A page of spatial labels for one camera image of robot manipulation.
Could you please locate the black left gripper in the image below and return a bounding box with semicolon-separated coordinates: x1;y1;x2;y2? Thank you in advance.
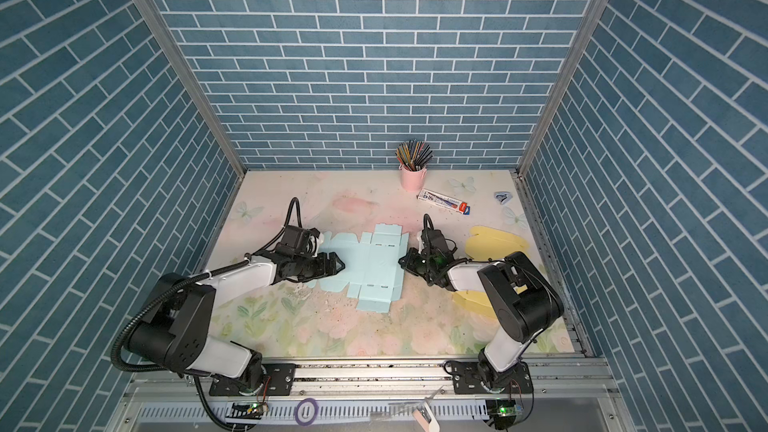
292;250;347;281

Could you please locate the light blue paper box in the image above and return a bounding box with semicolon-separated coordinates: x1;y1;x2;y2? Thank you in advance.
317;224;409;313

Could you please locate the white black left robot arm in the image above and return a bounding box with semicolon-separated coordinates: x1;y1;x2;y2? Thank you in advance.
111;225;346;393

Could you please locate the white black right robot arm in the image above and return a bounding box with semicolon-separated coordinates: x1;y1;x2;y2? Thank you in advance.
398;228;564;388

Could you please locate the white blue pencil box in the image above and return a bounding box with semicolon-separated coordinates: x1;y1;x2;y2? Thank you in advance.
417;189;471;215

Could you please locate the yellow flat paper box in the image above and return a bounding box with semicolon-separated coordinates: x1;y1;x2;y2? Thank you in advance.
452;226;530;319

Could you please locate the pink metal pencil bucket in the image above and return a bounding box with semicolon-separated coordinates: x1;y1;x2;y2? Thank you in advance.
400;165;427;193

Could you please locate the bundle of coloured pencils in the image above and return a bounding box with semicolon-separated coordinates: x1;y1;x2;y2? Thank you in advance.
395;140;433;172

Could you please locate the white pink clip tool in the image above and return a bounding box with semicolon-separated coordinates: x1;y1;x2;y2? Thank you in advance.
390;388;442;432

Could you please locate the left green circuit board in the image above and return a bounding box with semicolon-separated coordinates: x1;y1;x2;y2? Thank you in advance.
226;402;269;421

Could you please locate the green circuit board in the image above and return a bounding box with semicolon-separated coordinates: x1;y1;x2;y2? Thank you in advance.
484;399;524;431
226;402;269;421

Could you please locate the right green circuit board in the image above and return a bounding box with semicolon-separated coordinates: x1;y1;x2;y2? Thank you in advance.
484;399;524;431

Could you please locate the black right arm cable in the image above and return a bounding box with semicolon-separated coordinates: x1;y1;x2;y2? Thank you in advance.
419;212;565;325

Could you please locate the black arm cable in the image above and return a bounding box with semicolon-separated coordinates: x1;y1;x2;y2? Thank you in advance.
109;196;303;373
419;212;565;325

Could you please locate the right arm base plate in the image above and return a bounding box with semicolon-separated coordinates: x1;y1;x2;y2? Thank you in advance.
442;360;534;395

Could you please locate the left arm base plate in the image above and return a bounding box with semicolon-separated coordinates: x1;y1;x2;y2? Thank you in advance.
209;363;297;397

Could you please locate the aluminium front rail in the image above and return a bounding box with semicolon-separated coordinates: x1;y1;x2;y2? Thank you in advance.
104;357;637;432

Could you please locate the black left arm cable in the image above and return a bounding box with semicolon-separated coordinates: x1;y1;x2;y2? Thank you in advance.
109;196;303;373

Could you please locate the purple tape ring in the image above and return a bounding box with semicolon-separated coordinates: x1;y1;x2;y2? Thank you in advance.
294;397;320;427

